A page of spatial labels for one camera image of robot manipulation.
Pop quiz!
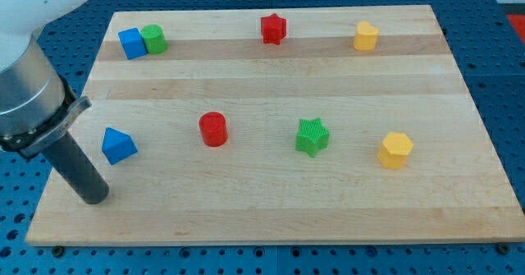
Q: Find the green cylinder block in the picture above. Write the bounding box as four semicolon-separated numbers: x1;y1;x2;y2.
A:
140;24;167;54

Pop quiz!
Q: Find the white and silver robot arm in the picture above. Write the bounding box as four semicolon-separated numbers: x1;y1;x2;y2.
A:
1;0;109;204

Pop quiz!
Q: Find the red star block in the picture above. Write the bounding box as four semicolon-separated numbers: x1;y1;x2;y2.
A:
260;13;287;45

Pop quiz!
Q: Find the red cylinder block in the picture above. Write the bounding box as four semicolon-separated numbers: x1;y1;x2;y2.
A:
199;112;228;147

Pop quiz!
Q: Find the blue cube block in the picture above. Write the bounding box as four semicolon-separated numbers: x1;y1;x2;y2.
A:
118;28;147;59

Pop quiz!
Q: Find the green star block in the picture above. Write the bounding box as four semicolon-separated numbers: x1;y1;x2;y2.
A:
295;117;330;158

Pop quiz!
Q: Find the wooden board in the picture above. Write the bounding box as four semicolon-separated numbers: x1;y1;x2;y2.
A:
25;5;524;246

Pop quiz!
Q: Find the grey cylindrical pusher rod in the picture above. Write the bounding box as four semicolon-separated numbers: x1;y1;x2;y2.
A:
42;132;109;204

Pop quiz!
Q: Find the blue triangle block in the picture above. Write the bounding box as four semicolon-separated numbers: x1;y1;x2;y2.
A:
102;127;138;165

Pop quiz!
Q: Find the silver end effector flange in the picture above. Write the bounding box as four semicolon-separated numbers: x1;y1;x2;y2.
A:
1;76;91;159

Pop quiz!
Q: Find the yellow hexagon block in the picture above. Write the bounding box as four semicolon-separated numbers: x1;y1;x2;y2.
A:
377;132;413;169

